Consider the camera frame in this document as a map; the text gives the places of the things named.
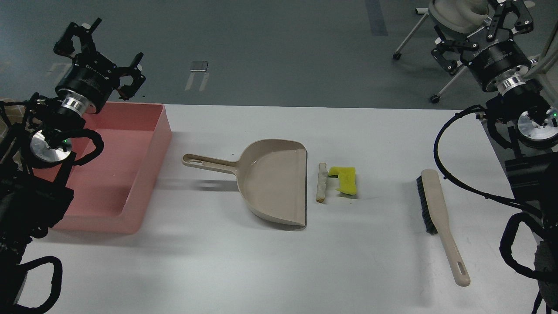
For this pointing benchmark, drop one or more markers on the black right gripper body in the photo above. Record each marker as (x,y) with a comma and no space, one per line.
(488,64)

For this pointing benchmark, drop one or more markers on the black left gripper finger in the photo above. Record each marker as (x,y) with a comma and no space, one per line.
(65,45)
(127,91)

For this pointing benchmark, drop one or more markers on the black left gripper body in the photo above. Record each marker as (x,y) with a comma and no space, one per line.
(92,76)

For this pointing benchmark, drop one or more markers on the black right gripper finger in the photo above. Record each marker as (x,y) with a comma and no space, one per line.
(453,55)
(509,15)

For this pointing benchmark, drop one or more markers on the yellow green sponge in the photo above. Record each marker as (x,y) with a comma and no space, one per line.
(346,177)

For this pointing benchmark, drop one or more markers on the beige plastic dustpan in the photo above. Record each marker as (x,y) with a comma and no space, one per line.
(271,176)

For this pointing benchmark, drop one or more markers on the white bread crust piece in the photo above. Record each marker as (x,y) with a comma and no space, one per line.
(321,185)

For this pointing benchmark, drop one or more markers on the beige hand brush black bristles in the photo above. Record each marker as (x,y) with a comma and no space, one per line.
(435,215)

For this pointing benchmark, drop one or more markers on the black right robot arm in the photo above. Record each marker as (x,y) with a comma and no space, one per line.
(521,118)

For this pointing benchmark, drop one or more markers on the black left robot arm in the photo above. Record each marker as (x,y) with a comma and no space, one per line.
(45,139)

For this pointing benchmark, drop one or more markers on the pink plastic bin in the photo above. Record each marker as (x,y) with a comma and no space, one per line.
(112,192)

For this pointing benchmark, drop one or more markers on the white office chair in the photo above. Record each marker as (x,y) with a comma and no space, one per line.
(468,20)

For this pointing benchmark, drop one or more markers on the beige checkered cloth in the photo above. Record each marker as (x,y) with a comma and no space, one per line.
(13,111)

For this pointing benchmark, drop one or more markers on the grey floor plate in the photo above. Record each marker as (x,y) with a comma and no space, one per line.
(199,66)

